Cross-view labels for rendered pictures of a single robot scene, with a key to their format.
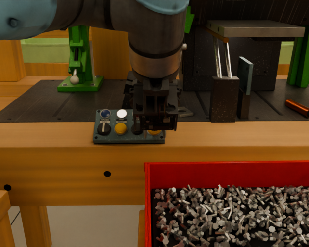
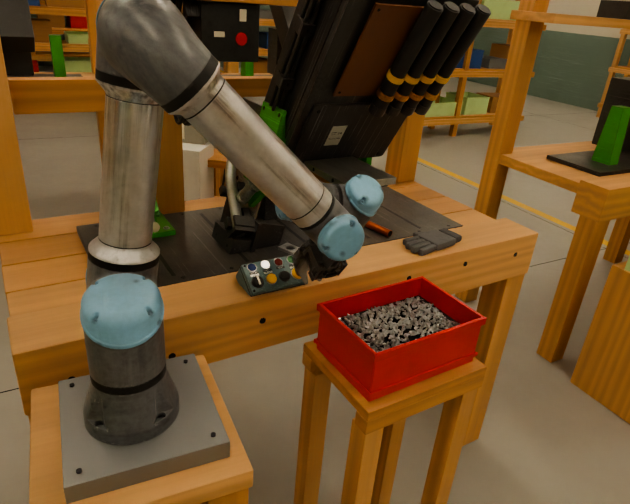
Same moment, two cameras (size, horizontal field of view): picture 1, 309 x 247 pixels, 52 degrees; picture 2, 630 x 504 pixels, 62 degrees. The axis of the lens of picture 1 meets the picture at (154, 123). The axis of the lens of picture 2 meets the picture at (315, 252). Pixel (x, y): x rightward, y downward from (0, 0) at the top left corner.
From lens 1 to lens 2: 0.76 m
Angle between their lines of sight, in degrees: 30
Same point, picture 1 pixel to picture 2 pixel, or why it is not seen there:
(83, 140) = (238, 295)
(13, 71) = (27, 219)
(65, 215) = not seen: hidden behind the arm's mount
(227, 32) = not seen: hidden behind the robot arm
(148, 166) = (323, 306)
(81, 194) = (238, 345)
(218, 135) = not seen: hidden behind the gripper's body
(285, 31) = (384, 181)
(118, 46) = (170, 172)
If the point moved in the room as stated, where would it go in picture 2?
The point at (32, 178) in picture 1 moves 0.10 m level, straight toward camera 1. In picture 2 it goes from (196, 340) to (229, 359)
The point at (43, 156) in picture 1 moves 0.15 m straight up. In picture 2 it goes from (210, 318) to (209, 257)
